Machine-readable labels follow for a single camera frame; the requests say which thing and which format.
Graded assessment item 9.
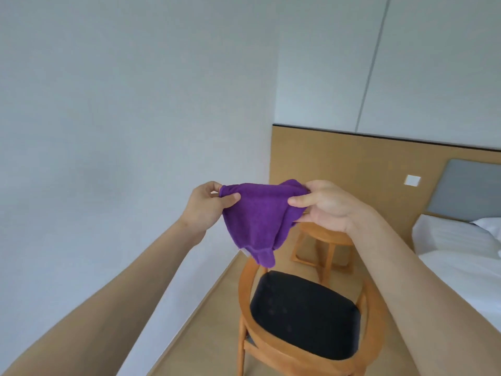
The small round wooden side table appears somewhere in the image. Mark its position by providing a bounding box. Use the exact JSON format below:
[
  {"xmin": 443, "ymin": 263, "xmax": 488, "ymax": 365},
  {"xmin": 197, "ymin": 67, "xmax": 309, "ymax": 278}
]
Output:
[{"xmin": 291, "ymin": 220, "xmax": 355, "ymax": 282}]

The wooden chair with black seat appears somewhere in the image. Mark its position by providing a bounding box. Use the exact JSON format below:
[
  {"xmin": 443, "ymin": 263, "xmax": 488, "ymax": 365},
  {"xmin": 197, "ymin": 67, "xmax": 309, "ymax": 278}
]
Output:
[{"xmin": 236, "ymin": 252, "xmax": 388, "ymax": 376}]

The white bed with duvet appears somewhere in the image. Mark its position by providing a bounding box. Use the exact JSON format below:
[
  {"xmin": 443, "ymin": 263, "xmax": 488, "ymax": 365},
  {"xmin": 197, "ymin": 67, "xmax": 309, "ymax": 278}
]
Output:
[{"xmin": 411, "ymin": 214, "xmax": 501, "ymax": 333}]

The white pillow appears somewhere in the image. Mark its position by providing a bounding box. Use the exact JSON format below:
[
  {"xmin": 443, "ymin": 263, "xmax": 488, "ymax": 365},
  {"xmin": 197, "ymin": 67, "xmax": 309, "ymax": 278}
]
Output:
[{"xmin": 470, "ymin": 217, "xmax": 501, "ymax": 243}]

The person's left hand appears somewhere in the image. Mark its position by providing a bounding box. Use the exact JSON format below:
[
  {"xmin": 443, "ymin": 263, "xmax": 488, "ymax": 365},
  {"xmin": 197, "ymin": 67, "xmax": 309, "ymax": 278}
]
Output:
[{"xmin": 180, "ymin": 181, "xmax": 241, "ymax": 245}]

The person's right forearm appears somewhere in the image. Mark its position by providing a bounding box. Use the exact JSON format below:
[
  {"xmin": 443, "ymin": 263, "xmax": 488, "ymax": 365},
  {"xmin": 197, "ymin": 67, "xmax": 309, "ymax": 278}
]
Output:
[{"xmin": 348, "ymin": 205, "xmax": 501, "ymax": 376}]

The grey padded headboard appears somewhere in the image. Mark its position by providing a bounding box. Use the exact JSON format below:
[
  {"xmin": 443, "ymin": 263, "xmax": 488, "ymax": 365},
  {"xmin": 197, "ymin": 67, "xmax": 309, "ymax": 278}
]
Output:
[{"xmin": 426, "ymin": 159, "xmax": 501, "ymax": 224}]

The person's left forearm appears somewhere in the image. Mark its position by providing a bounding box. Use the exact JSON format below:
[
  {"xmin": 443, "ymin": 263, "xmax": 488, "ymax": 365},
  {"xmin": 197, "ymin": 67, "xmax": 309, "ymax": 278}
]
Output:
[{"xmin": 0, "ymin": 217, "xmax": 207, "ymax": 376}]

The purple towel cloth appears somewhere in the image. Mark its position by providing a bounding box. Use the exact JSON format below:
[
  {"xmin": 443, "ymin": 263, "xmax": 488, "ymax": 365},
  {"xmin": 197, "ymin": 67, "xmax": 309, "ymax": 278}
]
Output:
[{"xmin": 218, "ymin": 179, "xmax": 312, "ymax": 268}]

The person's right hand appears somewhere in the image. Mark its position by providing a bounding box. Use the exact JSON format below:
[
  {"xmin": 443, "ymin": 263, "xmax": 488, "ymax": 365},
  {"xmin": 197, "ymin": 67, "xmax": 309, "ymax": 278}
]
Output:
[{"xmin": 288, "ymin": 180, "xmax": 376, "ymax": 235}]

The wooden wall panel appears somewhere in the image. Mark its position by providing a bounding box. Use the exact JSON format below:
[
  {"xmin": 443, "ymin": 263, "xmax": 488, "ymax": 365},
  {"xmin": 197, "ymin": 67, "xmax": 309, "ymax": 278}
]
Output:
[{"xmin": 269, "ymin": 124, "xmax": 501, "ymax": 251}]

